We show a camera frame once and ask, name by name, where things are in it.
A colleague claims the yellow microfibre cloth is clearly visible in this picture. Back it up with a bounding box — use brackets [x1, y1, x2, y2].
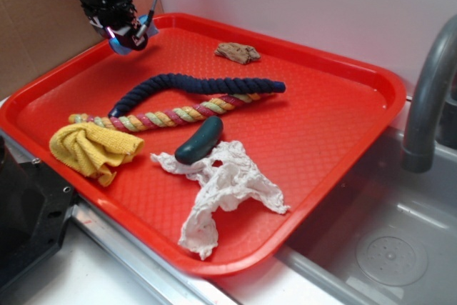
[49, 123, 144, 187]

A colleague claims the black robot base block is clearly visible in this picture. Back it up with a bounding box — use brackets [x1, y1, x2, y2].
[1, 139, 75, 292]

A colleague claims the round sink drain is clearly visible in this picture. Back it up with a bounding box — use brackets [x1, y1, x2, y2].
[356, 230, 428, 286]

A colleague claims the white crumpled paper towel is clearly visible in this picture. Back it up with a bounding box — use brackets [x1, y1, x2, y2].
[151, 141, 289, 261]

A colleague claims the grey toy faucet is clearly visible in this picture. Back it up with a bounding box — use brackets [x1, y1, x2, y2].
[401, 16, 456, 173]

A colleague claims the grey plastic sink basin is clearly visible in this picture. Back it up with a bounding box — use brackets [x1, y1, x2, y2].
[277, 129, 456, 304]

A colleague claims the dark green toy cucumber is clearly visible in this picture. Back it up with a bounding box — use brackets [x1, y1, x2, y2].
[174, 116, 224, 165]

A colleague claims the red plastic tray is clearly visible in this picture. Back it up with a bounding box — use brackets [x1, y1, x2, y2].
[1, 14, 406, 277]

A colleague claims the multicolour twisted rope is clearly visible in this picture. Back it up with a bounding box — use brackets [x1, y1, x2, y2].
[68, 92, 276, 132]

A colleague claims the brown crumpled cloth scrap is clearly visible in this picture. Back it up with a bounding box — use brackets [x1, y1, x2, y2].
[214, 42, 261, 65]

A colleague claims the dark blue rope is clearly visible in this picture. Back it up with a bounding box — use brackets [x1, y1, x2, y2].
[108, 73, 287, 119]

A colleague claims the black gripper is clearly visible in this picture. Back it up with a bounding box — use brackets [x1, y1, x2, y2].
[82, 0, 149, 51]

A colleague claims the blue sponge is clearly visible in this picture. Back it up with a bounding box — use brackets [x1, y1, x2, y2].
[106, 15, 159, 56]

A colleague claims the brown cardboard panel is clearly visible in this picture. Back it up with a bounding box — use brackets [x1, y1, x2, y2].
[0, 0, 121, 101]

